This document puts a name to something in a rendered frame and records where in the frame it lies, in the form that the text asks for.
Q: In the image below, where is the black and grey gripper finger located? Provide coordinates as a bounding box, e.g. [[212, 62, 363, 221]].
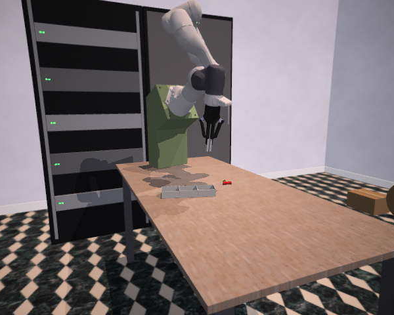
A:
[[209, 118, 224, 151], [198, 117, 211, 152]]

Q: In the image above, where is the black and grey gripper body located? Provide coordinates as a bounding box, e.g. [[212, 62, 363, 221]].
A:
[[203, 105, 221, 124]]

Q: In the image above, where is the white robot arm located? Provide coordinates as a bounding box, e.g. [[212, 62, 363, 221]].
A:
[[162, 0, 232, 117]]

